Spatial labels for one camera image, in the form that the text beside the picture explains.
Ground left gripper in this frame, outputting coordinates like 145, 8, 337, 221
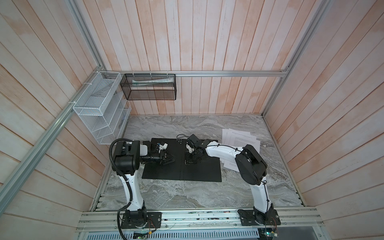
140, 150, 175, 166

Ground blue folder black inside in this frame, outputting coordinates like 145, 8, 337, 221
142, 138, 222, 183

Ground printed paper sheet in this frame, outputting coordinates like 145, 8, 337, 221
221, 132, 261, 172

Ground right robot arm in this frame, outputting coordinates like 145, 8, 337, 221
186, 135, 275, 225

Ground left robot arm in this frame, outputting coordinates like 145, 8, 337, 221
109, 138, 175, 230

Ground lower white paper sheets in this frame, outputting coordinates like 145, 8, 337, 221
222, 129, 261, 153

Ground black mesh basket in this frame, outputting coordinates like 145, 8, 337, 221
120, 74, 177, 101

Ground papers in black basket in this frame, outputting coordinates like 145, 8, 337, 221
131, 78, 175, 87

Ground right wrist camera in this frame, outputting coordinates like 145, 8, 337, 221
186, 144, 193, 154

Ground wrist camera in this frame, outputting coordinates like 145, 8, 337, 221
157, 143, 168, 152
186, 144, 193, 154

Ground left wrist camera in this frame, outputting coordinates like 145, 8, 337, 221
157, 143, 168, 152

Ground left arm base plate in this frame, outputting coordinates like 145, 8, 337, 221
121, 211, 162, 230

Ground black corrugated cable conduit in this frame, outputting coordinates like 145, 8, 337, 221
108, 138, 134, 240

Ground white wire mesh shelf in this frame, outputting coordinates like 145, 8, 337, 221
73, 72, 132, 145

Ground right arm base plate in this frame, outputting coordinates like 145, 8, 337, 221
238, 208, 281, 226

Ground aluminium frame bar back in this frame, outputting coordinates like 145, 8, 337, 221
117, 70, 288, 77

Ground aluminium frame bar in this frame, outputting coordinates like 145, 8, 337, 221
1, 68, 99, 214
261, 1, 334, 119
117, 70, 288, 77

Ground aluminium front rail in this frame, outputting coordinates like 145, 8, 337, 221
75, 207, 325, 233

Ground aluminium frame bar left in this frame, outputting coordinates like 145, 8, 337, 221
1, 68, 99, 214

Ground aluminium frame bar right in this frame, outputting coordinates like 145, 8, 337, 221
261, 1, 334, 119

